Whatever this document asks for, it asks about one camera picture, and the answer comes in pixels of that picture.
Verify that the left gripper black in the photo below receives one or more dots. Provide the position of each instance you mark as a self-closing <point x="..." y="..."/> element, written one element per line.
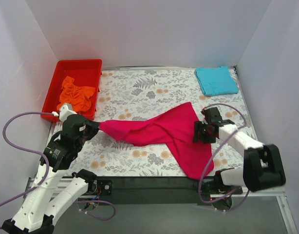
<point x="90" y="128"/>

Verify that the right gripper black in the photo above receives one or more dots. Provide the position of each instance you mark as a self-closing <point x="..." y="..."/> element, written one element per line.
<point x="199" y="132"/>

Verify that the magenta t shirt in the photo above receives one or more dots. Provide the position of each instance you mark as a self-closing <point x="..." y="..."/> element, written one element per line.
<point x="175" y="129"/>

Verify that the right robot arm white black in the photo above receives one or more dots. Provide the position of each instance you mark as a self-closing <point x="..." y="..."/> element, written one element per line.
<point x="262" y="165"/>

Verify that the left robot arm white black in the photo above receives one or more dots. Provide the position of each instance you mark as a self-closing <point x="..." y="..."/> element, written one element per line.
<point x="40" y="212"/>

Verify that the orange t shirt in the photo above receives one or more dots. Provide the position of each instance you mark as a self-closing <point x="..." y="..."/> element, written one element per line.
<point x="80" y="97"/>

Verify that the floral patterned table mat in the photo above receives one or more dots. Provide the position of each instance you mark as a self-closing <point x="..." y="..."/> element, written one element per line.
<point x="141" y="95"/>

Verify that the folded cyan t shirt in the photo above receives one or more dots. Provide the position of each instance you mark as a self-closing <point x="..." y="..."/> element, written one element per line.
<point x="216" y="81"/>

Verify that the red plastic bin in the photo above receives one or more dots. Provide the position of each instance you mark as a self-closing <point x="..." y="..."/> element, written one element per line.
<point x="75" y="82"/>

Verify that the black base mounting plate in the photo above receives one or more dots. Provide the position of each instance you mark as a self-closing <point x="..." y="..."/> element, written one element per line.
<point x="145" y="190"/>

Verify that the aluminium frame rail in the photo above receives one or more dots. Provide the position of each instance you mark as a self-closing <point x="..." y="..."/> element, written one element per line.
<point x="219" y="201"/>

